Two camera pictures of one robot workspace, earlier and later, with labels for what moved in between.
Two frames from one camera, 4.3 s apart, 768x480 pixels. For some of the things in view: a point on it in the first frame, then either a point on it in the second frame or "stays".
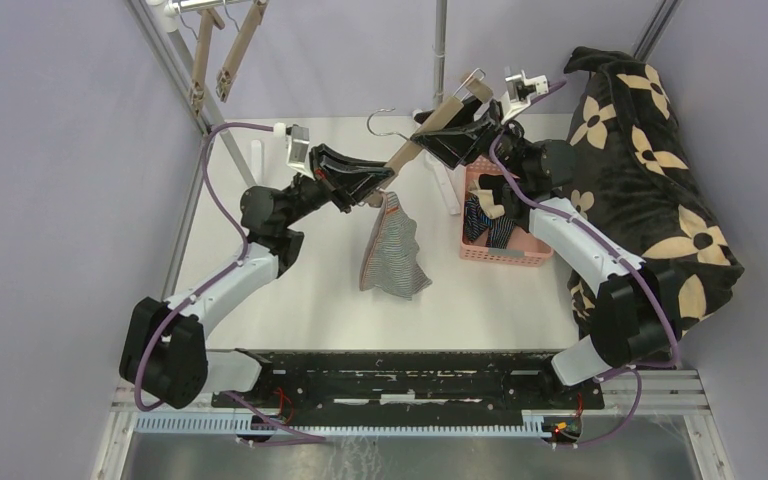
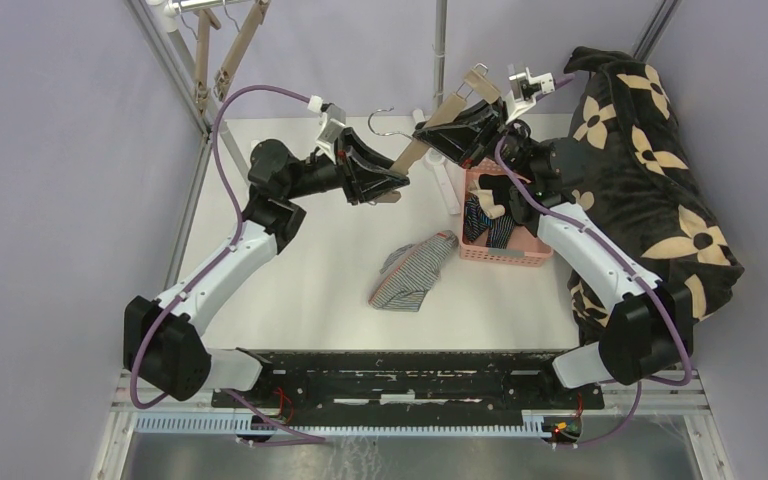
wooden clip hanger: [206, 19] stays
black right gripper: [467, 138] stays
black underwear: [502, 192] stays
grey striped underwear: [392, 264] to [404, 288]
